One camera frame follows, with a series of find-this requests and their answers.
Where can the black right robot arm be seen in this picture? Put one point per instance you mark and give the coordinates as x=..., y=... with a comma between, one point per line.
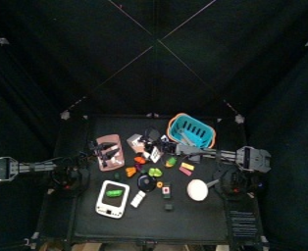
x=231, y=155

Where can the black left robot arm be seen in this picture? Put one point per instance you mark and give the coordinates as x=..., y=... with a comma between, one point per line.
x=30, y=167

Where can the grey utensil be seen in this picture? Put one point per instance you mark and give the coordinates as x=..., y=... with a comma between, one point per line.
x=185, y=137

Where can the pink cutting board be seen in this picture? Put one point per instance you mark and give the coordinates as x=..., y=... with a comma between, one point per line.
x=110, y=166

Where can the green and orange toy food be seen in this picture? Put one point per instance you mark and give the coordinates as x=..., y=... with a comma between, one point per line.
x=172, y=161

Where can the pale pink box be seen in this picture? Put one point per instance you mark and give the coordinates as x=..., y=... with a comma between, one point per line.
x=136, y=141

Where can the orange red toy food piece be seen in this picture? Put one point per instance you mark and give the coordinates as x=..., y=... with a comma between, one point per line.
x=140, y=160

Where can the yellow flat block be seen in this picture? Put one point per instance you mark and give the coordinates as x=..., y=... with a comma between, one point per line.
x=188, y=166

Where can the green toy pepper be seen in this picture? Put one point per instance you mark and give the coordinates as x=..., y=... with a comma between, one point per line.
x=154, y=172

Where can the small purple toy piece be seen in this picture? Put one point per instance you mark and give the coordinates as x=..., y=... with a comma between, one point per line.
x=138, y=167

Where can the pink flat block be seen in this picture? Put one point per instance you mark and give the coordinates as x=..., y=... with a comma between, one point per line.
x=185, y=171

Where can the teal basket with orange rim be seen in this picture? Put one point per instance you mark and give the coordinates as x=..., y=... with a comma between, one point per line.
x=204, y=130

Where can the black round disc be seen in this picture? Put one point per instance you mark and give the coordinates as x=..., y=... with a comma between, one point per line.
x=146, y=183

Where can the bright green toy vegetable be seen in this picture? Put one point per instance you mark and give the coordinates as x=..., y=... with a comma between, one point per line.
x=114, y=193

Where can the speckled block with red dot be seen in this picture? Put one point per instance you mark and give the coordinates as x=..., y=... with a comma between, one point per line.
x=166, y=191

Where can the white round pan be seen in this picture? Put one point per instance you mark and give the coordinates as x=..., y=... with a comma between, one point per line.
x=199, y=190

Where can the white block watermelon picture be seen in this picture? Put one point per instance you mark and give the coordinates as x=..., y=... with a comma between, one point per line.
x=138, y=198

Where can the white kitchen scale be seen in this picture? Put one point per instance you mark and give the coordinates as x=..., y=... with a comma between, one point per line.
x=112, y=206

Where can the small black cube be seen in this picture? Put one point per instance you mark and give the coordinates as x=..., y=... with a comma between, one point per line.
x=169, y=207

